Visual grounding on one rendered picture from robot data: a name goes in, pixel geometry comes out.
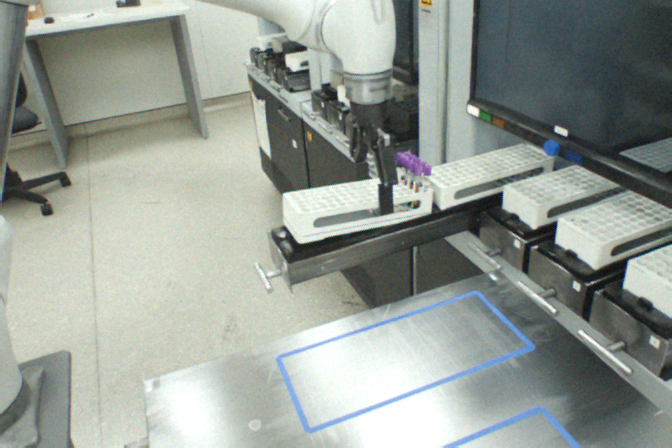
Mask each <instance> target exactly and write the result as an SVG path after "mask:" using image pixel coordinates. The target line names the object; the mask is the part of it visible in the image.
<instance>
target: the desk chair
mask: <svg viewBox="0 0 672 448"><path fill-rule="evenodd" d="M26 98H27V89H26V85H25V82H24V79H23V76H22V73H21V69H20V74H19V81H18V88H17V95H16V102H15V109H14V116H13V123H12V130H11V135H14V134H17V133H21V132H25V131H28V130H32V129H34V127H36V126H37V125H38V124H41V123H43V122H42V121H39V122H37V121H38V120H39V118H38V116H37V114H35V113H34V112H32V111H30V110H28V109H26V108H25V107H23V106H22V104H23V103H24V102H25V100H26ZM58 179H59V181H60V184H61V186H62V187H65V186H66V184H67V186H69V185H72V183H71V180H70V178H69V176H67V175H66V173H65V172H58V173H55V174H51V175H47V176H43V177H39V178H35V179H30V180H26V181H22V179H21V178H20V177H19V174H18V172H17V171H13V172H12V170H11V169H10V168H9V165H8V162H7V165H6V172H5V179H4V185H3V192H2V200H1V204H3V203H4V202H6V201H7V200H9V198H10V197H12V196H14V197H18V198H21V200H25V201H29V202H34V203H38V204H44V205H43V206H41V212H42V214H43V216H45V215H47V213H49V214H53V210H52V207H51V204H48V205H47V204H46V203H48V200H47V198H46V197H45V196H42V195H40V194H37V193H34V192H31V191H28V189H31V188H35V187H38V186H41V185H44V184H47V183H50V182H52V181H55V180H58Z"/></svg>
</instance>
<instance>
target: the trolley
mask: <svg viewBox="0 0 672 448"><path fill-rule="evenodd" d="M143 388H144V399H145V411H146V422H147V433H148V436H146V437H143V438H141V439H137V440H134V441H132V442H129V443H126V444H124V448H672V419H670V418H669V417H668V416H667V415H666V414H664V413H663V411H662V410H661V409H660V408H659V407H657V406H656V405H655V404H654V403H653V402H652V401H650V400H649V399H648V398H647V397H646V396H645V395H644V394H642V393H641V392H640V391H639V390H638V389H637V388H635V387H633V386H632V385H631V384H630V383H629V382H627V381H626V380H625V379H624V378H623V376H622V375H620V374H619V373H618V372H617V371H616V370H615V369H614V368H612V367H611V366H610V365H609V364H608V363H607V362H605V361H604V360H603V359H602V358H601V357H600V356H598V355H596V354H595V353H594V352H593V351H592V350H590V349H589V348H588V347H587V346H586V345H585V344H583V343H582V342H581V340H580V339H579V338H578V337H577V336H575V335H574V334H573V333H572V332H571V331H570V330H568V329H567V328H566V327H565V326H564V325H563V324H561V323H559V322H558V321H557V320H556V319H555V318H553V317H552V316H551V315H550V314H549V313H548V312H547V311H545V310H544V309H543V308H542V307H541V306H540V304H538V303H537V302H536V301H535V300H534V299H533V298H531V297H530V296H529V295H528V294H527V293H526V292H523V291H522V290H521V289H520V288H519V287H518V286H516V285H515V284H514V283H513V282H512V281H511V280H510V279H508V278H507V277H506V276H505V275H504V274H503V273H501V272H500V271H499V269H495V271H492V272H489V273H485V274H482V275H478V276H475V277H472V278H469V279H466V280H463V281H459V282H456V283H452V284H449V285H446V286H443V287H440V288H436V289H433V290H430V291H427V292H424V293H421V294H416V295H413V296H410V297H407V298H404V299H401V300H398V301H394V302H391V303H388V305H385V306H381V307H378V308H374V309H371V310H368V311H365V312H362V313H359V314H356V315H352V316H348V317H345V318H342V319H339V320H336V321H332V322H329V323H326V324H323V325H320V326H317V327H312V328H309V329H306V330H303V331H300V332H297V333H294V334H290V335H287V336H284V337H281V339H277V340H274V341H270V342H267V343H264V344H261V345H258V346H255V347H252V348H248V349H244V350H241V351H238V352H235V353H232V354H228V355H225V356H222V357H219V358H216V359H213V360H209V361H205V362H202V363H199V364H196V365H193V366H190V367H186V368H183V369H180V370H177V371H173V372H170V373H167V375H163V376H160V377H157V378H154V379H151V380H148V381H145V382H144V383H143Z"/></svg>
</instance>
